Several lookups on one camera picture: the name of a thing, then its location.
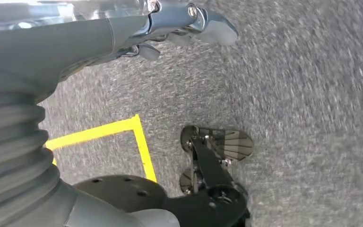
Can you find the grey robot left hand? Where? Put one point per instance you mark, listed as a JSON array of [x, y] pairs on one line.
[[43, 47]]

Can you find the yellow floor tape square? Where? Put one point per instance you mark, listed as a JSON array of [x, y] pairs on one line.
[[106, 131]]

